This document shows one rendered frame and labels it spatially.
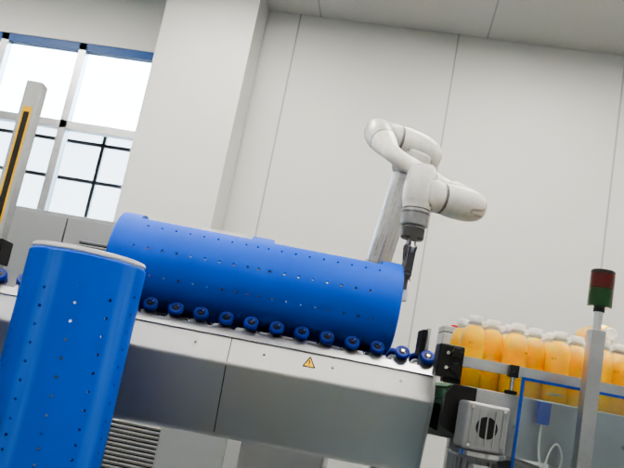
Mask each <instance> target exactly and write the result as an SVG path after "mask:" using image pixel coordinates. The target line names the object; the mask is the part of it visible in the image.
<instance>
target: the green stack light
mask: <svg viewBox="0 0 624 468"><path fill-rule="evenodd" d="M613 300H614V291H613V290H611V289H607V288H602V287H590V288H589V290H588V298H587V307H590V308H594V307H595V306H598V307H603V308H605V310H611V309H612V308H613Z"/></svg>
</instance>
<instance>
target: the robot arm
mask: <svg viewBox="0 0 624 468"><path fill-rule="evenodd" d="M364 136H365V139H366V141H367V143H368V145H369V146H370V148H371V149H372V150H374V151H375V152H376V153H377V154H379V155H381V156H382V157H384V158H385V159H386V160H387V161H389V162H390V163H391V164H392V170H393V172H394V173H393V175H392V178H391V181H390V184H389V187H388V190H387V193H386V196H385V199H384V202H383V207H382V210H381V212H380V216H379V219H378V222H377V225H376V228H375V230H374V233H373V236H372V240H371V243H370V248H369V250H368V253H367V256H366V259H365V261H368V262H372V263H378V264H381V262H382V261H385V262H390V263H391V262H392V259H393V256H394V253H395V250H396V247H397V242H398V239H399V236H400V238H401V239H403V240H406V241H407V242H406V243H405V245H404V246H403V256H402V266H403V268H404V287H403V295H402V302H407V297H408V291H409V286H410V277H411V272H412V268H413V263H414V258H415V254H416V251H417V247H418V246H416V242H421V241H423V238H424V232H425V231H424V230H425V229H427V228H428V222H429V217H430V213H436V214H440V215H443V216H445V217H448V218H451V219H455V220H459V221H463V222H474V221H478V220H479V219H481V218H482V217H483V216H484V215H485V213H486V211H487V208H488V203H487V200H486V198H485V197H484V196H483V195H482V194H480V193H479V192H477V191H475V190H473V189H472V188H469V187H467V186H465V185H464V184H463V183H461V182H459V181H450V180H448V179H447V178H445V177H444V176H442V175H441V174H439V173H438V172H437V171H436V168H437V166H438V165H439V164H440V161H441V158H442V149H441V148H440V146H439V145H438V144H437V143H436V142H435V141H434V140H433V139H432V138H431V137H429V136H428V135H426V134H424V133H422V132H419V131H417V130H415V129H412V128H409V127H406V126H403V125H400V124H397V123H392V122H388V121H386V120H384V119H381V118H375V119H372V120H370V121H369V122H368V124H367V126H366V128H365V130H364Z"/></svg>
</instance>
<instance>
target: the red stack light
mask: <svg viewBox="0 0 624 468"><path fill-rule="evenodd" d="M589 283H590V284H589V288H590V287H602V288H607V289H611V290H613V291H614V290H615V283H616V276H615V275H613V274H609V273H604V272H592V273H591V275H590V282H589Z"/></svg>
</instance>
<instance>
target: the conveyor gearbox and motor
mask: <svg viewBox="0 0 624 468"><path fill-rule="evenodd" d="M509 417H510V410H509V409H508V408H504V407H499V406H493V405H489V404H484V403H479V402H474V401H469V400H460V402H459V407H458V414H457V420H456V426H455V433H454V439H453V443H454V445H456V446H450V450H451V451H454V452H458V454H457V455H456V454H455V455H454V458H453V464H452V468H499V465H500V464H499V463H497V461H499V462H504V461H505V457H504V456H502V455H504V452H505V445H506V438H507V431H508V424H509Z"/></svg>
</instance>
